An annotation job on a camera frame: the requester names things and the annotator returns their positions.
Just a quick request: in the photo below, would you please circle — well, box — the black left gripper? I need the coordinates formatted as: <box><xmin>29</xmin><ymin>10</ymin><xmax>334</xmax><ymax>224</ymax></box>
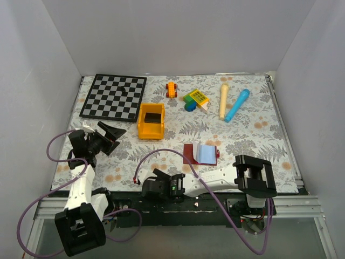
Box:
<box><xmin>87</xmin><ymin>122</ymin><xmax>126</xmax><ymax>155</ymax></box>

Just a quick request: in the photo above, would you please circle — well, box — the red leather card holder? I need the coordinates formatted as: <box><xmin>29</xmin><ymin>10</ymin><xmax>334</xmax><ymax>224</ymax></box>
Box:
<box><xmin>183</xmin><ymin>142</ymin><xmax>220</xmax><ymax>166</ymax></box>

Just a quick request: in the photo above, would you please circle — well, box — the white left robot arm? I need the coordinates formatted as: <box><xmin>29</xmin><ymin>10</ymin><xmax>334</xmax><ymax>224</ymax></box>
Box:
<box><xmin>54</xmin><ymin>121</ymin><xmax>126</xmax><ymax>256</ymax></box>

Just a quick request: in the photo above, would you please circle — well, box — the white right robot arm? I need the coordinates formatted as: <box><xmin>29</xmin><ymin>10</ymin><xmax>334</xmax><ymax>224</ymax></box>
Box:
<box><xmin>136</xmin><ymin>155</ymin><xmax>277</xmax><ymax>215</ymax></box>

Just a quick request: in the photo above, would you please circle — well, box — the yellow plastic bin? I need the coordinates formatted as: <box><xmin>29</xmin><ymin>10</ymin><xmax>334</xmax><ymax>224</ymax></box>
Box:
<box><xmin>137</xmin><ymin>103</ymin><xmax>165</xmax><ymax>140</ymax></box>

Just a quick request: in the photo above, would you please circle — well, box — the black white chessboard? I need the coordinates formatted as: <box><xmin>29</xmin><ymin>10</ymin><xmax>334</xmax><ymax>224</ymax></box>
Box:
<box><xmin>79</xmin><ymin>74</ymin><xmax>147</xmax><ymax>122</ymax></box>

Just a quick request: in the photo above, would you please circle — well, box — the floral table mat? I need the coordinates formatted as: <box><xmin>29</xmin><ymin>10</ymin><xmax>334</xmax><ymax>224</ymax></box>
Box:
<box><xmin>51</xmin><ymin>74</ymin><xmax>300</xmax><ymax>194</ymax></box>

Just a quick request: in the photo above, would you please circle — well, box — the orange toy car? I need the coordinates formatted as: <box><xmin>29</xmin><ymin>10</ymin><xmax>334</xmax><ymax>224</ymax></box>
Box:
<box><xmin>165</xmin><ymin>81</ymin><xmax>177</xmax><ymax>99</ymax></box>

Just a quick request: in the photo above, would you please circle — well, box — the colourful toy block house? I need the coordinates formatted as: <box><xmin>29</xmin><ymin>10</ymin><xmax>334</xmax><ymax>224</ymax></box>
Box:
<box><xmin>183</xmin><ymin>89</ymin><xmax>210</xmax><ymax>113</ymax></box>

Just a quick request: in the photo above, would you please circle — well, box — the cream toy microphone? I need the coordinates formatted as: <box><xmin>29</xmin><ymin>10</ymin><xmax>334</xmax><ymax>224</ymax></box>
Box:
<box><xmin>219</xmin><ymin>83</ymin><xmax>230</xmax><ymax>120</ymax></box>

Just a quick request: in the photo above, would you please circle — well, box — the blue toy microphone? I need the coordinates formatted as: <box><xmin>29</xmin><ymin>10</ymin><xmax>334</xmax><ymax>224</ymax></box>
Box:
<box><xmin>224</xmin><ymin>89</ymin><xmax>250</xmax><ymax>122</ymax></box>

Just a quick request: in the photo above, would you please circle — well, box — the black front table rail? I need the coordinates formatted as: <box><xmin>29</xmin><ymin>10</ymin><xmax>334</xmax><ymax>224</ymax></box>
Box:
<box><xmin>40</xmin><ymin>191</ymin><xmax>312</xmax><ymax>228</ymax></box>

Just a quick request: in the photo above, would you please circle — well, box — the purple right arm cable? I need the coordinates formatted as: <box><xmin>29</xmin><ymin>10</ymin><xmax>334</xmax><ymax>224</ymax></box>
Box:
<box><xmin>132</xmin><ymin>148</ymin><xmax>272</xmax><ymax>256</ymax></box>

